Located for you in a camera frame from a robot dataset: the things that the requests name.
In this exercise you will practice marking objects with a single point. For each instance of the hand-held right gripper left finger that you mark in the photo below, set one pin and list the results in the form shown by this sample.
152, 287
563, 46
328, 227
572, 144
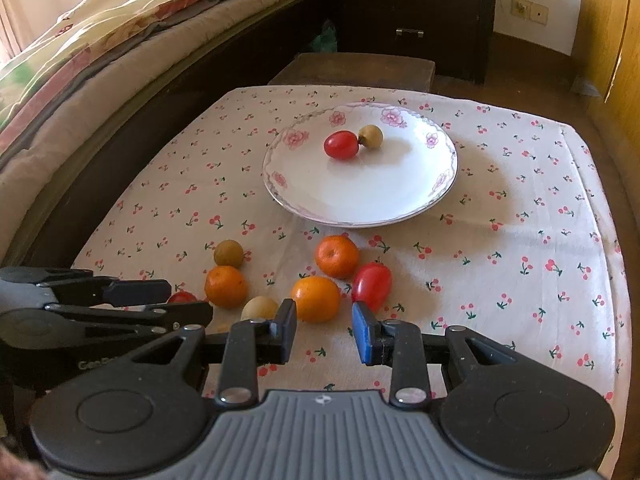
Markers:
287, 331

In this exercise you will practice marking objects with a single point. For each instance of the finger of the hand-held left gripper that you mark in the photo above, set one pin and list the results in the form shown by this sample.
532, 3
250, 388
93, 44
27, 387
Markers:
140, 291
185, 314

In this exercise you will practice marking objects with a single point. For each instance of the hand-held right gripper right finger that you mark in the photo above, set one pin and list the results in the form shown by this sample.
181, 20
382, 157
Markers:
361, 335

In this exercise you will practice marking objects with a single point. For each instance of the small red cherry tomato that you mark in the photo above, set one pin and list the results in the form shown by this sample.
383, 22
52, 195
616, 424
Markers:
182, 297

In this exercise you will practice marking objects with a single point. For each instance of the large pale longan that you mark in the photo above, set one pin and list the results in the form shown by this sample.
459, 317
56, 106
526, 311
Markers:
259, 307

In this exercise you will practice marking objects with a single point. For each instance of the orange mandarin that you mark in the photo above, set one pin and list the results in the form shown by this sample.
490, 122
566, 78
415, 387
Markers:
337, 256
316, 299
226, 286

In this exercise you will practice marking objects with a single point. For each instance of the long red cherry tomato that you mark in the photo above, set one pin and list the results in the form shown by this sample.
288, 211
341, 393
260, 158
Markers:
371, 286

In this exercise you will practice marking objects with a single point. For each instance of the brown longan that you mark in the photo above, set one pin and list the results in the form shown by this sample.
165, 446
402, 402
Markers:
228, 253

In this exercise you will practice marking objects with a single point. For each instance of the white floral plate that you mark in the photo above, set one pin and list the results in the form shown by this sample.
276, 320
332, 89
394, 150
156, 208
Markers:
375, 185

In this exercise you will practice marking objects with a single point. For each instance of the cherry print tablecloth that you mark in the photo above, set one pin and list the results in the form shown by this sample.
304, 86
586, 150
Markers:
500, 240

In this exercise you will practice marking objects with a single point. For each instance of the round red cherry tomato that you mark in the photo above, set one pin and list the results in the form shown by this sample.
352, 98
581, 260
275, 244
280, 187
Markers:
341, 145

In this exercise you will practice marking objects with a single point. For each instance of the small tan longan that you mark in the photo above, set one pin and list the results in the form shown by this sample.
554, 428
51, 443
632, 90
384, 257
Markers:
371, 136

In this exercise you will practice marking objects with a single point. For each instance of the brown wooden stool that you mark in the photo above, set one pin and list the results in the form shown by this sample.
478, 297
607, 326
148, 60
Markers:
350, 70

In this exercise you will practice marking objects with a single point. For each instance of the floral quilt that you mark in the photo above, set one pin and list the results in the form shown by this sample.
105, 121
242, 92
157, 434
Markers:
100, 15

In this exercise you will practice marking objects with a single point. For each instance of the pink curtain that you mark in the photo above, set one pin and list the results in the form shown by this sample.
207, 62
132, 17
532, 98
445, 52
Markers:
12, 30

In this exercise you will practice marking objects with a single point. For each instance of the green plastic bag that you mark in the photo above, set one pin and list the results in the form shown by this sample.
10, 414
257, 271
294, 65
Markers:
325, 37

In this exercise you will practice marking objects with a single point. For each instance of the dark wooden nightstand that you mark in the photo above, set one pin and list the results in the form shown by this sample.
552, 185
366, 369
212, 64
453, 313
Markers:
440, 15

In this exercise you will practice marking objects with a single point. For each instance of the light wooden wardrobe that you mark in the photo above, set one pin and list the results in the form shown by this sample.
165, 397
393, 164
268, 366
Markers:
600, 35

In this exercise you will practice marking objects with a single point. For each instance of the beige wall socket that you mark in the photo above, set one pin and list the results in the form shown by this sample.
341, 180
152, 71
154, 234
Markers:
529, 10

